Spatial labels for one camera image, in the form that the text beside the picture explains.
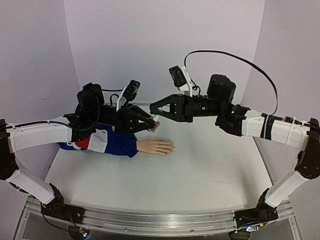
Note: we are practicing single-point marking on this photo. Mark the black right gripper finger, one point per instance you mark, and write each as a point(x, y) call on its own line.
point(171, 99)
point(180, 117)

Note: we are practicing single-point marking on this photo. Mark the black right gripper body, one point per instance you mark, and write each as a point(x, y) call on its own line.
point(185, 108)

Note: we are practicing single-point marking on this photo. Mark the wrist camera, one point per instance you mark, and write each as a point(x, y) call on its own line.
point(182, 80)
point(128, 94)

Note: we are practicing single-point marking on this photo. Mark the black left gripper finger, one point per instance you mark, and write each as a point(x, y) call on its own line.
point(138, 127)
point(134, 114)

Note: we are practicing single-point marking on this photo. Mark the mannequin hand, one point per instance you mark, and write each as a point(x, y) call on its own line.
point(155, 146)

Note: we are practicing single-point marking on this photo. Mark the pink nail polish bottle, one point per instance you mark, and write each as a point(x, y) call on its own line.
point(156, 125)

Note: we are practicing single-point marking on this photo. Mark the blue red white jacket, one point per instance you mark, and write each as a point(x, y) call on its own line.
point(105, 141)

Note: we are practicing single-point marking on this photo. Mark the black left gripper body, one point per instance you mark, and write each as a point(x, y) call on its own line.
point(96, 116)

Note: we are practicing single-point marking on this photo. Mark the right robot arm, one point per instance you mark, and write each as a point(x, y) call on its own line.
point(289, 136)

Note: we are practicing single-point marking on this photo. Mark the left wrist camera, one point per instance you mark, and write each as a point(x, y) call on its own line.
point(128, 94)

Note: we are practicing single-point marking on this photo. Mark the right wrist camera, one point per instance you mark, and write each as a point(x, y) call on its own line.
point(182, 80)

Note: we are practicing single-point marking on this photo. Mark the aluminium front rail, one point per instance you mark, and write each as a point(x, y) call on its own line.
point(163, 224)

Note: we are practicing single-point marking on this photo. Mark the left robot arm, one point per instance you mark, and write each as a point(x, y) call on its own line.
point(25, 147)

